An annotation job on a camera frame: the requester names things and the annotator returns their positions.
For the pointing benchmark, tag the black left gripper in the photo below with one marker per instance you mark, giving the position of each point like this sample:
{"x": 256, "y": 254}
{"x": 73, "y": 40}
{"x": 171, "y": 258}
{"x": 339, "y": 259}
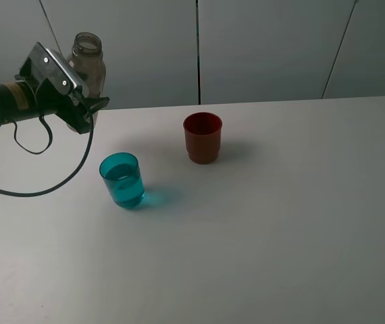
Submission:
{"x": 35, "y": 100}

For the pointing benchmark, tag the clear smoky plastic bottle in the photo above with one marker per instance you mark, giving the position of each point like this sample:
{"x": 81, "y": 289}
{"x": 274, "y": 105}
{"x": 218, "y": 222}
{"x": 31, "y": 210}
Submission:
{"x": 86, "y": 58}

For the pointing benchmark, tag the teal translucent plastic cup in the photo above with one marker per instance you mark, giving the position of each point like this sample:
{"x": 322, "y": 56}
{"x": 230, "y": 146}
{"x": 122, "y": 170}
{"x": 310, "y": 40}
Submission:
{"x": 122, "y": 177}

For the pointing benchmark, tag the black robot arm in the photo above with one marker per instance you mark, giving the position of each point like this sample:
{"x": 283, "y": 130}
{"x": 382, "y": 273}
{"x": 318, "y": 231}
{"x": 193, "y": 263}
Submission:
{"x": 8, "y": 94}

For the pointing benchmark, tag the red plastic cup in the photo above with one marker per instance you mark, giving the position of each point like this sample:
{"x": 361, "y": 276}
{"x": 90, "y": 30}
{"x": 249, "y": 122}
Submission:
{"x": 202, "y": 132}

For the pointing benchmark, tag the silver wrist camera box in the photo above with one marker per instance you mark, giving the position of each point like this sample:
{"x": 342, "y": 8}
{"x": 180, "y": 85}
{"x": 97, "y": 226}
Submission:
{"x": 45, "y": 70}

